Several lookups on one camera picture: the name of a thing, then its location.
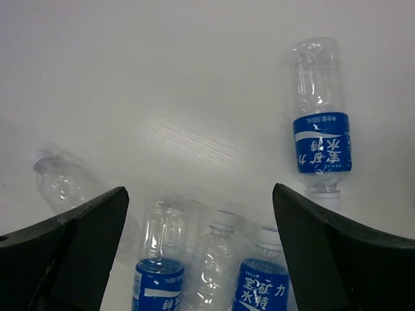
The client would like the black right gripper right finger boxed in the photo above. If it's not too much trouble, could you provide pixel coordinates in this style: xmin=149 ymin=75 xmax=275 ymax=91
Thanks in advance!
xmin=272 ymin=183 xmax=414 ymax=310

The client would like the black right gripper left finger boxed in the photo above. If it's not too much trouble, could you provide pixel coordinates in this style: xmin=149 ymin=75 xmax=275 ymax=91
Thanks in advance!
xmin=1 ymin=187 xmax=128 ymax=310

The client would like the clear unlabelled bottle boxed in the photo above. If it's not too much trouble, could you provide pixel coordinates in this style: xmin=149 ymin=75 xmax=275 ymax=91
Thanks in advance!
xmin=185 ymin=210 xmax=239 ymax=310
xmin=30 ymin=149 xmax=105 ymax=214

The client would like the blue label bottle row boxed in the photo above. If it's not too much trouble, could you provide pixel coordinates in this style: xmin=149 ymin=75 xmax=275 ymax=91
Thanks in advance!
xmin=231 ymin=227 xmax=290 ymax=311
xmin=131 ymin=196 xmax=189 ymax=310

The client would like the clear unlabelled bottle in row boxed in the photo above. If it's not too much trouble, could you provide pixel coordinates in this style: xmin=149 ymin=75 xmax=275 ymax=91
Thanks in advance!
xmin=185 ymin=210 xmax=239 ymax=310

